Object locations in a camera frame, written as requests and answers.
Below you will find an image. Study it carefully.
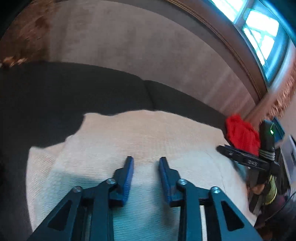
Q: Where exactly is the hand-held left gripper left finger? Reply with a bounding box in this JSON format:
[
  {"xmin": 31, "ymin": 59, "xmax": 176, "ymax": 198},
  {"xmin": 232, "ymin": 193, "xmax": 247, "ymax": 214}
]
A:
[{"xmin": 28, "ymin": 156, "xmax": 134, "ymax": 241}]

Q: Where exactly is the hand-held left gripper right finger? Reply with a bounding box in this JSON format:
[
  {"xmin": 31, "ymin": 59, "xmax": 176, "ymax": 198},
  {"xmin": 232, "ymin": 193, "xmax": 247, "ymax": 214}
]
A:
[{"xmin": 159, "ymin": 156, "xmax": 264, "ymax": 241}]

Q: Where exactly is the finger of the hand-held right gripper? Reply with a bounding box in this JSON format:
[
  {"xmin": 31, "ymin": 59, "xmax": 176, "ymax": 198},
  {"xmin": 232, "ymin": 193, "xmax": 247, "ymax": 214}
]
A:
[{"xmin": 216, "ymin": 144, "xmax": 250, "ymax": 164}]

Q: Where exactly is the cream knit sweater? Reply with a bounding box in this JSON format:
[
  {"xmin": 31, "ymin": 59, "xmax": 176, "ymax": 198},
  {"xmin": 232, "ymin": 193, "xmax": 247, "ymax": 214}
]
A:
[{"xmin": 25, "ymin": 110, "xmax": 257, "ymax": 241}]

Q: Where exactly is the blue storage bin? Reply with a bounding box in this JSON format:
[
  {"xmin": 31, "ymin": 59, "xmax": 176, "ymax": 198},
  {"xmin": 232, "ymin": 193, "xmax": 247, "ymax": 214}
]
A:
[{"xmin": 273, "ymin": 117, "xmax": 285, "ymax": 140}]

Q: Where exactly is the red knit garment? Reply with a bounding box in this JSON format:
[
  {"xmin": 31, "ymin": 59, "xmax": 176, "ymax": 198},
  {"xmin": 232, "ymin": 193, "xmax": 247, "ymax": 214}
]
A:
[{"xmin": 225, "ymin": 113, "xmax": 261, "ymax": 156}]

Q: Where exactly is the white plastic box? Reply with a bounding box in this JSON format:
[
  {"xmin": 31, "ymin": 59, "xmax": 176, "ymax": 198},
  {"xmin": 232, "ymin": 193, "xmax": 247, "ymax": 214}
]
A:
[{"xmin": 280, "ymin": 136, "xmax": 296, "ymax": 168}]

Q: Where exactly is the brown floral curtain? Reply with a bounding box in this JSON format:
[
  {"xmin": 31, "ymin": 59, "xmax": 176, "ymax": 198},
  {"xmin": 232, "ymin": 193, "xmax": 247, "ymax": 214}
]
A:
[
  {"xmin": 0, "ymin": 0, "xmax": 51, "ymax": 68},
  {"xmin": 266, "ymin": 70, "xmax": 296, "ymax": 121}
]

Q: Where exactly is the wooden window sill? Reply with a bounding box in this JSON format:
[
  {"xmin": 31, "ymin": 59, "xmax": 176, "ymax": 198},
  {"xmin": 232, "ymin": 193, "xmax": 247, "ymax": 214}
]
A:
[{"xmin": 166, "ymin": 0, "xmax": 269, "ymax": 98}]

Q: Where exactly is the window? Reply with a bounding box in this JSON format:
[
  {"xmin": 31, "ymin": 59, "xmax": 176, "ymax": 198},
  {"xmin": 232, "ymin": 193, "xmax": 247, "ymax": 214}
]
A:
[{"xmin": 210, "ymin": 0, "xmax": 290, "ymax": 84}]

